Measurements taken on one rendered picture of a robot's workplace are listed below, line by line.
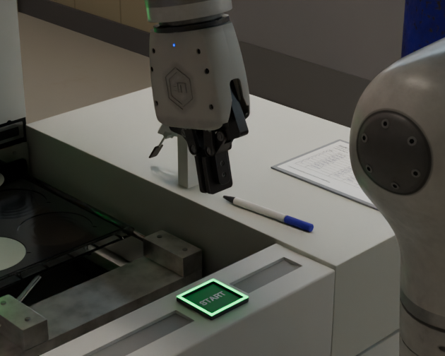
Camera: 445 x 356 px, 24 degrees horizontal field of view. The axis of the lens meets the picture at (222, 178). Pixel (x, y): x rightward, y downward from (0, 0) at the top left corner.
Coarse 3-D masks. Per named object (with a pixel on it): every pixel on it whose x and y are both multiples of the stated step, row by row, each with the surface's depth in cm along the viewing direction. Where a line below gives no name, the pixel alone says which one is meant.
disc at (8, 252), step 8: (0, 240) 137; (8, 240) 137; (0, 248) 135; (8, 248) 135; (16, 248) 135; (24, 248) 135; (0, 256) 133; (8, 256) 133; (16, 256) 133; (0, 264) 131; (8, 264) 131
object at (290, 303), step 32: (256, 256) 121; (288, 256) 121; (256, 288) 115; (288, 288) 114; (320, 288) 117; (128, 320) 108; (160, 320) 109; (192, 320) 108; (224, 320) 108; (256, 320) 110; (288, 320) 114; (320, 320) 119; (64, 352) 102; (96, 352) 103; (128, 352) 103; (160, 352) 102; (192, 352) 104; (224, 352) 108; (256, 352) 112; (288, 352) 116; (320, 352) 121
